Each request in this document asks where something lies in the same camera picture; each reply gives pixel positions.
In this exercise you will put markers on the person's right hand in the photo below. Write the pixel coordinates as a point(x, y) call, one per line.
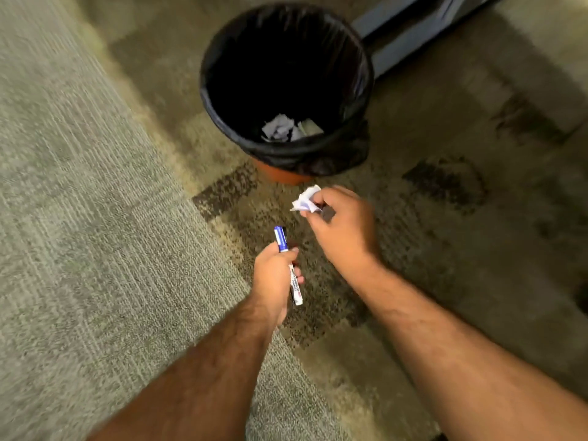
point(344, 234)

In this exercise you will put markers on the blue capped white marker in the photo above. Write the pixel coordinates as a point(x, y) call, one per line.
point(281, 236)

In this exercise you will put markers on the person's left hand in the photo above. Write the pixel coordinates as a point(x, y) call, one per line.
point(273, 282)

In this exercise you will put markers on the orange bin with black liner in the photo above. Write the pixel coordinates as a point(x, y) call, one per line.
point(216, 87)

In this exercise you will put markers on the grey desk leg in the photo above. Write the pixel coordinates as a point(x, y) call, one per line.
point(381, 15)
point(413, 36)

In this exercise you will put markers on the person's right forearm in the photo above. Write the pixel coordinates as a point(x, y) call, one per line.
point(459, 362)

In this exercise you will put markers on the person's left forearm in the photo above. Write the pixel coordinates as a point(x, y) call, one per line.
point(193, 385)

